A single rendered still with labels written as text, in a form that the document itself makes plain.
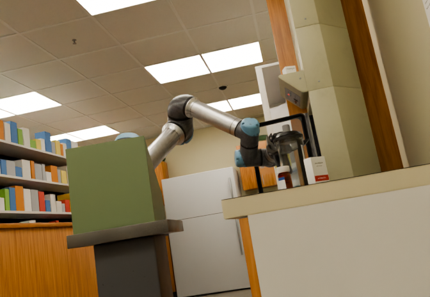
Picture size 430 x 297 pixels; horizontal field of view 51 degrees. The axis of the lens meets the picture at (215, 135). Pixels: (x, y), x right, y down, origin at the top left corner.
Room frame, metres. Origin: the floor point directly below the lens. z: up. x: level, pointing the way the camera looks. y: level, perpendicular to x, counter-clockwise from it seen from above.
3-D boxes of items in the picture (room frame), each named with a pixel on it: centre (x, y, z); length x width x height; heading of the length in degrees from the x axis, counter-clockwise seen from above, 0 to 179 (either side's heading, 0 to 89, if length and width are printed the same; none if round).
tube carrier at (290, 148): (1.61, -0.26, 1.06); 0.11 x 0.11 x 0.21
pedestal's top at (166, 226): (1.58, 0.34, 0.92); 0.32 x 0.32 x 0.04; 88
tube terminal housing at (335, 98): (2.07, -0.58, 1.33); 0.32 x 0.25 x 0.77; 172
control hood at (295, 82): (2.10, -0.40, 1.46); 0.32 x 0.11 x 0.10; 172
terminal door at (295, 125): (2.29, -0.32, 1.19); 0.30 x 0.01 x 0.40; 72
